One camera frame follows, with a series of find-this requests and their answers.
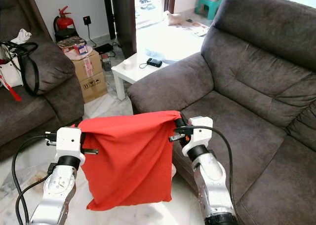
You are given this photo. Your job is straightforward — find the white coffee table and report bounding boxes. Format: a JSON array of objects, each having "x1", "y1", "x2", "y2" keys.
[{"x1": 112, "y1": 13, "x2": 210, "y2": 101}]

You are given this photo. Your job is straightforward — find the dark door leaf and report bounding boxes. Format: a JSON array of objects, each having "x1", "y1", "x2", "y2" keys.
[{"x1": 103, "y1": 0, "x2": 137, "y2": 59}]

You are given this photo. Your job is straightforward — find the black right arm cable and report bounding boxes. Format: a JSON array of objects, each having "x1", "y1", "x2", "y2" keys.
[{"x1": 175, "y1": 125, "x2": 235, "y2": 196}]

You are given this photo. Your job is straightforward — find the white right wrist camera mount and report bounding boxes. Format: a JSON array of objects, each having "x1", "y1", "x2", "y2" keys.
[{"x1": 180, "y1": 115, "x2": 214, "y2": 155}]

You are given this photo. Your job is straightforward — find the cardboard box with black print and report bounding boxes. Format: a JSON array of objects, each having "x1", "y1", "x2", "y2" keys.
[{"x1": 80, "y1": 72, "x2": 108, "y2": 103}]

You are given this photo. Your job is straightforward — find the black power adapter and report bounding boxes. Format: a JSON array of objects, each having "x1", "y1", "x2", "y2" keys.
[{"x1": 95, "y1": 43, "x2": 114, "y2": 54}]

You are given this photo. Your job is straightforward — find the teal plastic stool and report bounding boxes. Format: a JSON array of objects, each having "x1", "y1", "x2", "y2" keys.
[{"x1": 195, "y1": 0, "x2": 227, "y2": 20}]

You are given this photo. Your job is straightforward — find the black wall power cord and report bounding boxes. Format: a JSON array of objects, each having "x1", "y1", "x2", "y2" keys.
[{"x1": 86, "y1": 24, "x2": 99, "y2": 48}]

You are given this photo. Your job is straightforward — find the pink soft item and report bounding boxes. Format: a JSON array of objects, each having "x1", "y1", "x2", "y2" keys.
[{"x1": 67, "y1": 47, "x2": 94, "y2": 62}]

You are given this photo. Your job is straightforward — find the small blue red packet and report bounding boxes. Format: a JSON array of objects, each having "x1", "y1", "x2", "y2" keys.
[{"x1": 74, "y1": 44, "x2": 88, "y2": 55}]

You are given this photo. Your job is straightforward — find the red fire extinguisher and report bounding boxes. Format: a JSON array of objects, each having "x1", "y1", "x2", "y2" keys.
[{"x1": 53, "y1": 6, "x2": 75, "y2": 32}]

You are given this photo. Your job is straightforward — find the white crumpled cloth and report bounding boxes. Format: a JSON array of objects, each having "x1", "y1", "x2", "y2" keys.
[{"x1": 11, "y1": 29, "x2": 33, "y2": 44}]

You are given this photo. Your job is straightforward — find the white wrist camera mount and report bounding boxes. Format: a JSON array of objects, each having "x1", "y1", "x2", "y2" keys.
[
  {"x1": 180, "y1": 115, "x2": 214, "y2": 155},
  {"x1": 55, "y1": 126, "x2": 83, "y2": 159}
]

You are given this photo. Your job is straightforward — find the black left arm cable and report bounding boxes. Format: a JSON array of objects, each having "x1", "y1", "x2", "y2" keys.
[
  {"x1": 11, "y1": 131, "x2": 58, "y2": 225},
  {"x1": 16, "y1": 175, "x2": 52, "y2": 225}
]

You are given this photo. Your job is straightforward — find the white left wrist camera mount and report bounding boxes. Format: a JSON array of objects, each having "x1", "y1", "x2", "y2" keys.
[{"x1": 55, "y1": 126, "x2": 83, "y2": 159}]

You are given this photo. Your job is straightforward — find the white cup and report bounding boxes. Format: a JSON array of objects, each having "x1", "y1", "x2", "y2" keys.
[{"x1": 123, "y1": 58, "x2": 135, "y2": 70}]

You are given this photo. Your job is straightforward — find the grey brown fabric sofa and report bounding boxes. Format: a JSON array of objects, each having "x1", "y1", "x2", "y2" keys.
[
  {"x1": 127, "y1": 0, "x2": 316, "y2": 225},
  {"x1": 0, "y1": 0, "x2": 85, "y2": 161}
]

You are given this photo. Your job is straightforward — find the white bag with black straps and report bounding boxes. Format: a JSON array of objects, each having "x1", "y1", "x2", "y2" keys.
[{"x1": 0, "y1": 40, "x2": 41, "y2": 96}]

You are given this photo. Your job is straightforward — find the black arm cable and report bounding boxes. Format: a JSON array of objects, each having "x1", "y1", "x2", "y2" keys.
[
  {"x1": 16, "y1": 175, "x2": 52, "y2": 225},
  {"x1": 175, "y1": 125, "x2": 235, "y2": 196},
  {"x1": 11, "y1": 131, "x2": 58, "y2": 225}
]

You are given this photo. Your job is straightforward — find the small black device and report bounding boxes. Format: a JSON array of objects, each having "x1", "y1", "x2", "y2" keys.
[{"x1": 146, "y1": 58, "x2": 162, "y2": 68}]

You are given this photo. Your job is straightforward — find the red tassel ribbon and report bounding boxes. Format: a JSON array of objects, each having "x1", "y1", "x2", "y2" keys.
[{"x1": 0, "y1": 59, "x2": 23, "y2": 102}]

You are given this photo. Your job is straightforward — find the cardboard box with pink label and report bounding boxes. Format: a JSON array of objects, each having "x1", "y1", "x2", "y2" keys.
[{"x1": 72, "y1": 50, "x2": 103, "y2": 82}]

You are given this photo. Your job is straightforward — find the black extinguisher stand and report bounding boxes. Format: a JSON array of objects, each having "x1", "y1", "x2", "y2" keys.
[{"x1": 54, "y1": 29, "x2": 79, "y2": 42}]

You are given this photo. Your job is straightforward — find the beige stuffed toy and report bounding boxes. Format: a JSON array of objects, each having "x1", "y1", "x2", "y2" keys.
[{"x1": 164, "y1": 10, "x2": 187, "y2": 27}]

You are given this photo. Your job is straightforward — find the printed magazine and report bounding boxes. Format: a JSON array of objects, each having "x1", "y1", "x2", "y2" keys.
[{"x1": 180, "y1": 20, "x2": 210, "y2": 37}]

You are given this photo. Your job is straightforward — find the small device with green light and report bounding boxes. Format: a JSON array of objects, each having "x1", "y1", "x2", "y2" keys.
[{"x1": 101, "y1": 54, "x2": 112, "y2": 72}]

